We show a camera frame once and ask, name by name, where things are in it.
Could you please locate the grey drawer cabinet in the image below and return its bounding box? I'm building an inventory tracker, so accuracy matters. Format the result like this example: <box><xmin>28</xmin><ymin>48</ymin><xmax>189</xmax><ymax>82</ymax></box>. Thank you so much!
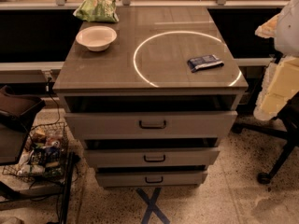
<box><xmin>53</xmin><ymin>7</ymin><xmax>248</xmax><ymax>174</ymax></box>

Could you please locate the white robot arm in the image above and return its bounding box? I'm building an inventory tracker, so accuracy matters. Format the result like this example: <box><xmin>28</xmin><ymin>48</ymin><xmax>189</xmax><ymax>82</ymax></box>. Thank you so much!
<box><xmin>253</xmin><ymin>0</ymin><xmax>299</xmax><ymax>120</ymax></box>

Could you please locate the black cable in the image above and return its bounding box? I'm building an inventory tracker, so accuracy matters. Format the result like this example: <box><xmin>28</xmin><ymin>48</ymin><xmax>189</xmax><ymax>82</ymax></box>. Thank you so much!
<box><xmin>46</xmin><ymin>77</ymin><xmax>62</xmax><ymax>126</ymax></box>

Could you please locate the white bowl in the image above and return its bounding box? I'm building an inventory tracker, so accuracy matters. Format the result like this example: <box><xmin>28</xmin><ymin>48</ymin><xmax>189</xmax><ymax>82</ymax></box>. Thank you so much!
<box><xmin>76</xmin><ymin>26</ymin><xmax>117</xmax><ymax>51</ymax></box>

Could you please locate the blue rxbar blueberry bar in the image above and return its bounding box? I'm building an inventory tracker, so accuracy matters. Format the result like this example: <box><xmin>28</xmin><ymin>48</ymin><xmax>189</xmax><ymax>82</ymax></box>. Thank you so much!
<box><xmin>187</xmin><ymin>54</ymin><xmax>224</xmax><ymax>73</ymax></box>

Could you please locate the black office chair base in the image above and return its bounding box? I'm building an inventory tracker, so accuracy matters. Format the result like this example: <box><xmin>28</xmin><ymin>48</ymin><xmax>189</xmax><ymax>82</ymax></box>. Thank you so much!
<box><xmin>232</xmin><ymin>91</ymin><xmax>299</xmax><ymax>186</ymax></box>

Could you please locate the middle drawer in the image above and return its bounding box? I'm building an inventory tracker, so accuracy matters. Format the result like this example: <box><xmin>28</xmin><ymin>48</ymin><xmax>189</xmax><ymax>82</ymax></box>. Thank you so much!
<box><xmin>84</xmin><ymin>147</ymin><xmax>220</xmax><ymax>168</ymax></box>

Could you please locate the top drawer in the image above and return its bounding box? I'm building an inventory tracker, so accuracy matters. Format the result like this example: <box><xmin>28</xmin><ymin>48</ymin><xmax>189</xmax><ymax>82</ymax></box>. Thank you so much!
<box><xmin>64</xmin><ymin>111</ymin><xmax>236</xmax><ymax>140</ymax></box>

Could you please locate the wire basket with snacks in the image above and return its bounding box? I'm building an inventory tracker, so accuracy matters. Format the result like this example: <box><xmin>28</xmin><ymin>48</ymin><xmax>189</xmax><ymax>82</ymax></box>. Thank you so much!
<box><xmin>2</xmin><ymin>122</ymin><xmax>68</xmax><ymax>182</ymax></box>

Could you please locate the blue tape cross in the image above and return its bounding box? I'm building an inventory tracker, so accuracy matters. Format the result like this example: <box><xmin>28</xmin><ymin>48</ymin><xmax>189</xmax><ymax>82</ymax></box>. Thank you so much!
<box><xmin>136</xmin><ymin>188</ymin><xmax>170</xmax><ymax>224</ymax></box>

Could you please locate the green jalapeno chip bag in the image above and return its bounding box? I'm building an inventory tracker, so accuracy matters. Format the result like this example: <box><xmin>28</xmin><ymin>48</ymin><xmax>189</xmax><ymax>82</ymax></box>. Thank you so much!
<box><xmin>73</xmin><ymin>0</ymin><xmax>119</xmax><ymax>23</ymax></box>

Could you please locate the bottom drawer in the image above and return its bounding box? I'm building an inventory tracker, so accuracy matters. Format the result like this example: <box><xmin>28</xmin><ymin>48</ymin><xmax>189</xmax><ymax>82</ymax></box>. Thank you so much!
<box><xmin>95</xmin><ymin>171</ymin><xmax>207</xmax><ymax>188</ymax></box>

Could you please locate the dark chair on left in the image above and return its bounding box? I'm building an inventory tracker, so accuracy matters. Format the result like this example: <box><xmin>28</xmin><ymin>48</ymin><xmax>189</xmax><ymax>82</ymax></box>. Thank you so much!
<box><xmin>0</xmin><ymin>86</ymin><xmax>45</xmax><ymax>165</ymax></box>

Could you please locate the drawer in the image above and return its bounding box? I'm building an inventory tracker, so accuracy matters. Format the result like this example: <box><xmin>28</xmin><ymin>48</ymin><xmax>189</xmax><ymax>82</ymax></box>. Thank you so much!
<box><xmin>64</xmin><ymin>111</ymin><xmax>236</xmax><ymax>140</ymax></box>
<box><xmin>84</xmin><ymin>147</ymin><xmax>220</xmax><ymax>168</ymax></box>
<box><xmin>95</xmin><ymin>171</ymin><xmax>207</xmax><ymax>188</ymax></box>

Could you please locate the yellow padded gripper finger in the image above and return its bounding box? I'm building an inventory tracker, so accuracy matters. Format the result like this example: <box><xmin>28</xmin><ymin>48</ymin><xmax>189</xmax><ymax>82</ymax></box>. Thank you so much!
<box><xmin>253</xmin><ymin>57</ymin><xmax>299</xmax><ymax>120</ymax></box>
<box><xmin>255</xmin><ymin>14</ymin><xmax>278</xmax><ymax>38</ymax></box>

